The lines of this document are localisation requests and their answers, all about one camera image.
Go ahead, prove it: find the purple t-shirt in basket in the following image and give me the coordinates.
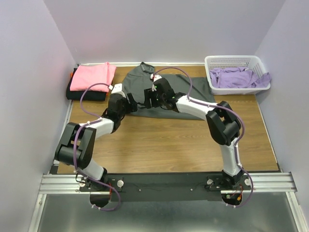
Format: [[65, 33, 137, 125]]
[[209, 67, 271, 88]]

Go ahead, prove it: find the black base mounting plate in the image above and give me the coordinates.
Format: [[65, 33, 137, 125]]
[[79, 172, 251, 202]]

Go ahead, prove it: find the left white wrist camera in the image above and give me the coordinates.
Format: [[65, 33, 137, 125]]
[[108, 84, 126, 98]]

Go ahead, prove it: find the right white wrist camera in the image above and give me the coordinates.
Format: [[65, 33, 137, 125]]
[[150, 73, 162, 91]]

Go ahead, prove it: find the folded pink t-shirt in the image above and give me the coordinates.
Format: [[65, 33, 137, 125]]
[[70, 62, 116, 92]]

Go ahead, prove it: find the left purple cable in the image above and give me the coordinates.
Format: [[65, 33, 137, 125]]
[[72, 83, 123, 211]]

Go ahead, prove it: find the dark grey t-shirt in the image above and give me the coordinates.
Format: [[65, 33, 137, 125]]
[[122, 62, 215, 120]]

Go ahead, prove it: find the purple cable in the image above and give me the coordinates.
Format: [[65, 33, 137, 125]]
[[151, 67, 254, 209], [72, 83, 123, 211]]

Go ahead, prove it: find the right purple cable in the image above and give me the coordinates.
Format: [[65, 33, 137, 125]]
[[151, 67, 254, 209]]

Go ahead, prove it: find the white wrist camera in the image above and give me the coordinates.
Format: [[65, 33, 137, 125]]
[[150, 73, 162, 91], [108, 84, 126, 98]]

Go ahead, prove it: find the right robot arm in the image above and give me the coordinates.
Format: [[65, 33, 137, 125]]
[[144, 74, 244, 189]]

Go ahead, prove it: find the white plastic laundry basket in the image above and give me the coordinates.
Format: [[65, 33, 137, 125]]
[[205, 55, 271, 95]]

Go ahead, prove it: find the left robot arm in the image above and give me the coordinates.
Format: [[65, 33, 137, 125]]
[[55, 93, 138, 191]]

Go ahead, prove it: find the folded black t-shirt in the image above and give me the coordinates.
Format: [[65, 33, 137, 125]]
[[66, 72, 107, 102]]

